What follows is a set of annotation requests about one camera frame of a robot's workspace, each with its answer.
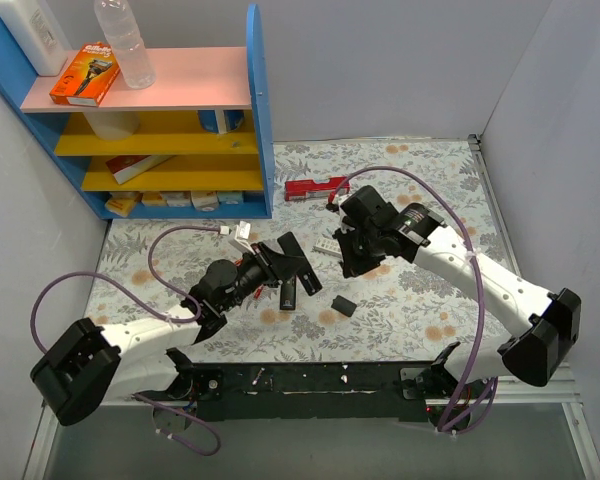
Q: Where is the black slim remote control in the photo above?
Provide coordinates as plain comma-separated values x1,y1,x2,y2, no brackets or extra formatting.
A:
279,277,297,311

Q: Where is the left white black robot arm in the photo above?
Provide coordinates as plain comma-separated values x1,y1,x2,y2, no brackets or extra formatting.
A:
30,243,310,426

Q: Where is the orange razor box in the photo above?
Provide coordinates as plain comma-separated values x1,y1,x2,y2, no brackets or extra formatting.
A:
49,42,120,107

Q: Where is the orange yellow small box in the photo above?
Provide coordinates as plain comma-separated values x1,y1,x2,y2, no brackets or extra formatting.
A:
104,192,142,218

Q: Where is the white cylinder container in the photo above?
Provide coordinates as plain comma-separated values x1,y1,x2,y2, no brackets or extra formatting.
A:
83,111,140,141

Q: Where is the yellow white small box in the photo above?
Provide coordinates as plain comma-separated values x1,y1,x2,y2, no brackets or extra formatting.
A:
141,192,168,207

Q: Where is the floral patterned table mat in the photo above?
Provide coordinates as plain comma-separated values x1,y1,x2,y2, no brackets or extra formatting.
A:
86,141,510,363

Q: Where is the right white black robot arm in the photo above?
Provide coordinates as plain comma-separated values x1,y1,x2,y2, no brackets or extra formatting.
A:
329,186,582,398

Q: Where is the red rectangular box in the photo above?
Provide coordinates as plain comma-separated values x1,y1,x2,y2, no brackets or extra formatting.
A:
284,176,345,201

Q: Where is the white air conditioner remote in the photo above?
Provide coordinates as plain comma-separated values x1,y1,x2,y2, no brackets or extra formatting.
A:
313,238,342,258

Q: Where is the clear plastic water bottle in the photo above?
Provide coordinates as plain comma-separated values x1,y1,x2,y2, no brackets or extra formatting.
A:
94,0,156,90

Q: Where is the blue white small box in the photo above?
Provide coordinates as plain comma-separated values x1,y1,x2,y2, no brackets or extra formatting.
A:
217,191,244,205

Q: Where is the black remote with back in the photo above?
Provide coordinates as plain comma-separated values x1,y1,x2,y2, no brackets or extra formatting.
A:
277,232,322,296

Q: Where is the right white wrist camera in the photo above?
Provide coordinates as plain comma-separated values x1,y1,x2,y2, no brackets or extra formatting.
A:
326,194,355,233

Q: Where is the blue multicolour shelf unit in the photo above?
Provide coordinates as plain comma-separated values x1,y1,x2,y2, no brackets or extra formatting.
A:
0,5,275,220

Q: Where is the white red small box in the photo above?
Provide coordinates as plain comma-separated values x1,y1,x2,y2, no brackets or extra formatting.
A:
190,191,219,212

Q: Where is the black battery cover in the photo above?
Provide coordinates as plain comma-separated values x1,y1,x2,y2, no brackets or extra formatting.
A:
331,295,357,318

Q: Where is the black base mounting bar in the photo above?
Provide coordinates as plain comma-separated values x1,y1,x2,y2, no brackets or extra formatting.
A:
142,361,447,422

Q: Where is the white plastic bottle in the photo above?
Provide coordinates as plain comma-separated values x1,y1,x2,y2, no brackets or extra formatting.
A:
0,0,68,77

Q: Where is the red white flat box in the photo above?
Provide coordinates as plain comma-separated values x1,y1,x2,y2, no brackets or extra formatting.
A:
105,155,172,185

